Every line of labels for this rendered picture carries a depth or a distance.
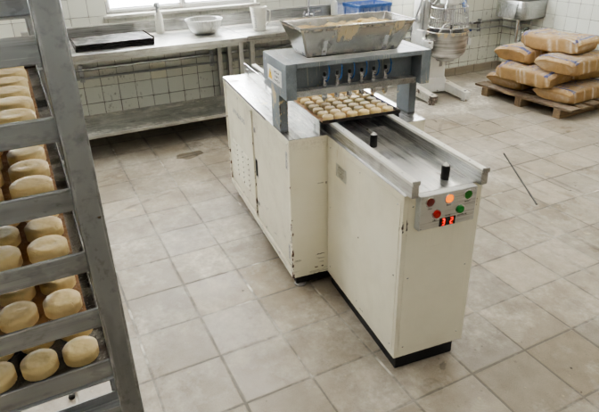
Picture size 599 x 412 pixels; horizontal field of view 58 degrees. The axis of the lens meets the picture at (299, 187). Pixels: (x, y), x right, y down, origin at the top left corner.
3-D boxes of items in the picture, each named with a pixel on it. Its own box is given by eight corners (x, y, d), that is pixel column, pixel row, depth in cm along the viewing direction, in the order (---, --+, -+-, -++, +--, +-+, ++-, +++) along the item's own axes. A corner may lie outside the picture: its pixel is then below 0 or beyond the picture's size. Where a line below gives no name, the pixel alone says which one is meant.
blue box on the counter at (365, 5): (358, 20, 519) (359, 5, 513) (341, 17, 543) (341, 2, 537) (391, 16, 537) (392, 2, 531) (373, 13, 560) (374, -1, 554)
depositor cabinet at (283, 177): (232, 192, 388) (222, 76, 351) (324, 176, 410) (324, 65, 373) (293, 292, 280) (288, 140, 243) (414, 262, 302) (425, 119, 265)
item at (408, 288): (325, 284, 286) (325, 122, 247) (383, 269, 297) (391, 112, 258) (391, 375, 227) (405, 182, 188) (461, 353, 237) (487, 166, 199)
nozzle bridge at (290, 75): (266, 119, 271) (262, 50, 256) (392, 101, 293) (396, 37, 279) (287, 140, 243) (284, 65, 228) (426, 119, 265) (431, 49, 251)
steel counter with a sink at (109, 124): (53, 173, 426) (14, 11, 373) (47, 144, 483) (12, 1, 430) (405, 106, 561) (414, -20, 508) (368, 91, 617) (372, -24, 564)
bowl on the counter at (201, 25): (192, 37, 457) (190, 22, 451) (182, 32, 483) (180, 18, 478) (228, 34, 469) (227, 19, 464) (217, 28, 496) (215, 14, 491)
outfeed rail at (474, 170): (292, 68, 367) (292, 58, 364) (297, 68, 368) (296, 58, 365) (481, 185, 197) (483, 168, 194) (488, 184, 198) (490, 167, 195)
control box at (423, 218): (413, 227, 199) (415, 193, 193) (468, 215, 206) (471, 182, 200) (418, 232, 195) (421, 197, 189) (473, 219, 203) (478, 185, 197)
